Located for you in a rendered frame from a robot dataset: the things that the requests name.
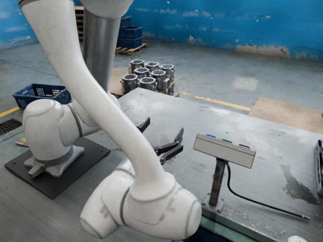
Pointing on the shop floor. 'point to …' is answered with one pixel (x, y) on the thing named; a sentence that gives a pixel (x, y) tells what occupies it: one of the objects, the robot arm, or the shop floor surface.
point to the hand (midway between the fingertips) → (164, 127)
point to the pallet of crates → (123, 43)
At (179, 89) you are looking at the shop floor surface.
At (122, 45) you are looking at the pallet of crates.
